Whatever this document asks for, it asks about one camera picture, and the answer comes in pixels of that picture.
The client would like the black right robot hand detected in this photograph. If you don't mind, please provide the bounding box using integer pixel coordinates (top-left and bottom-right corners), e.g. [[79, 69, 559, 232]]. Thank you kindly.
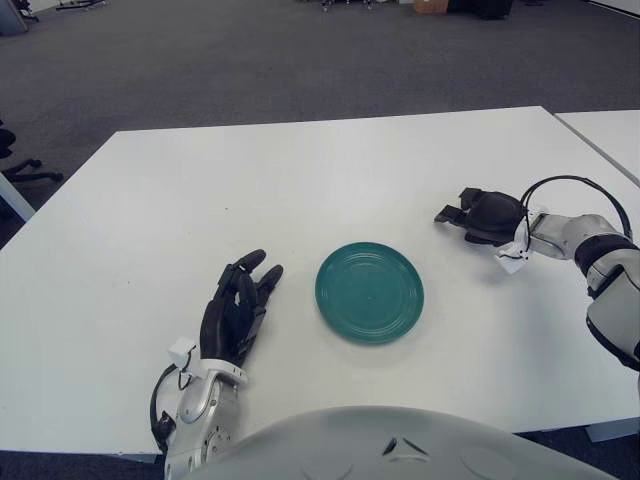
[[433, 187, 530, 247]]

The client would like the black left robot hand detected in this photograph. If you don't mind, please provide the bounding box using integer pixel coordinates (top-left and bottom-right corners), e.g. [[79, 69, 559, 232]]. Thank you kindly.
[[199, 248, 285, 369]]

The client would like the teal round plate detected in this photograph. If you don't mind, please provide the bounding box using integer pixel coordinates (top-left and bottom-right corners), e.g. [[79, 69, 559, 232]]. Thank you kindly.
[[314, 241, 425, 346]]

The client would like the white right wrist sensor box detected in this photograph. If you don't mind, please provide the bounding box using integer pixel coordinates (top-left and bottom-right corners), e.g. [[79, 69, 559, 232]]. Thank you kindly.
[[494, 242, 531, 275]]

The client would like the white wrist sensor box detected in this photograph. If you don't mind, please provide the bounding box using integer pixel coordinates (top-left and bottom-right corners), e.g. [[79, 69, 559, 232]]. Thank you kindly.
[[494, 242, 531, 275], [168, 338, 197, 374]]

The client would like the white left wrist sensor box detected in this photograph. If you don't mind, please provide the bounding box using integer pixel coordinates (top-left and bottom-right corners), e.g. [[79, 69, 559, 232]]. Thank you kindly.
[[168, 338, 197, 374]]

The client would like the dark background furniture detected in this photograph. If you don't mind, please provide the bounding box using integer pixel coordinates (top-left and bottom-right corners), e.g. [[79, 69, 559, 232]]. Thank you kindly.
[[449, 0, 516, 19]]

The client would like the grey robot torso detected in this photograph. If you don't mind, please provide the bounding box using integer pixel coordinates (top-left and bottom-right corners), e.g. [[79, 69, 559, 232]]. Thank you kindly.
[[187, 405, 606, 480]]

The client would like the white table leg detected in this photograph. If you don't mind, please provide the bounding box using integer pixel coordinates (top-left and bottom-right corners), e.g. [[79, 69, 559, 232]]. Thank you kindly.
[[0, 172, 36, 221]]

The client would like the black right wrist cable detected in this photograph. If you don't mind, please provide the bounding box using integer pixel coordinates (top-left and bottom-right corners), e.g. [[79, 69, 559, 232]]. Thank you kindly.
[[519, 174, 632, 236]]

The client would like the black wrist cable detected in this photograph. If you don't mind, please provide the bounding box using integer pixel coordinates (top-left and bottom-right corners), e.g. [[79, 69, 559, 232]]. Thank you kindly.
[[149, 364, 182, 454], [519, 174, 632, 236]]

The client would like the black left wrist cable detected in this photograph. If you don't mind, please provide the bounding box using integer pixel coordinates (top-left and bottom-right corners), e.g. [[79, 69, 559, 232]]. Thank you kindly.
[[149, 364, 182, 454]]

